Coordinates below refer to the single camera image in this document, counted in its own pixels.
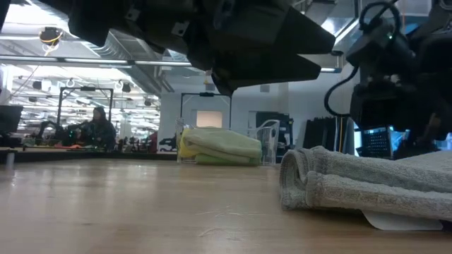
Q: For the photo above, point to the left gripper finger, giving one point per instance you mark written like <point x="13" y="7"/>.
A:
<point x="293" y="35"/>
<point x="268" y="72"/>

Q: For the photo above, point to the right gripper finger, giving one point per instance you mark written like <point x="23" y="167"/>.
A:
<point x="413" y="148"/>

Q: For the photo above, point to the grey microfiber towel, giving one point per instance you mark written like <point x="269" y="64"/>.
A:
<point x="370" y="183"/>

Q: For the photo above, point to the pale green microfiber towel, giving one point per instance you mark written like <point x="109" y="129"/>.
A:
<point x="226" y="143"/>

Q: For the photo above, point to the bright green microfiber towel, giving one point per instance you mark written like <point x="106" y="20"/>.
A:
<point x="226" y="160"/>

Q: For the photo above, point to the yellow microfiber towel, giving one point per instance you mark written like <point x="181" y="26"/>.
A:
<point x="185" y="144"/>

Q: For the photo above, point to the black background robot arm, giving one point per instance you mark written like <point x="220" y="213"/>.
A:
<point x="49" y="128"/>
<point x="167" y="143"/>

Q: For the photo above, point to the black pegboard rack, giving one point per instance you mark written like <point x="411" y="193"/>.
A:
<point x="377" y="143"/>

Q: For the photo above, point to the long ceiling light bar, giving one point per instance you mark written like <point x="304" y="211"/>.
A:
<point x="88" y="60"/>
<point x="332" y="70"/>

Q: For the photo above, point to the black shelf cart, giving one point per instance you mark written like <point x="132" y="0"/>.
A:
<point x="286" y="130"/>

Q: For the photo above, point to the clear plastic bin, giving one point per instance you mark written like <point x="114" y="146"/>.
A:
<point x="270" y="141"/>

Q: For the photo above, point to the black leaning panels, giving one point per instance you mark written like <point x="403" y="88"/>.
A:
<point x="325" y="134"/>

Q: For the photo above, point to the person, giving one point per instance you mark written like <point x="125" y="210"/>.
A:
<point x="100" y="128"/>

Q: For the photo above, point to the silver ventilation duct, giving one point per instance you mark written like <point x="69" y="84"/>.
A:
<point x="116" y="46"/>

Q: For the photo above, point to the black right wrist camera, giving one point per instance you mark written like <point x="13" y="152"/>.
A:
<point x="383" y="47"/>

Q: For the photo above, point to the black metal stand frame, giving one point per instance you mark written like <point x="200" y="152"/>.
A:
<point x="206" y="94"/>
<point x="84" y="89"/>

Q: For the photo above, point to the black aluminium table frame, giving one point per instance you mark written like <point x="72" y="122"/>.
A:
<point x="88" y="155"/>

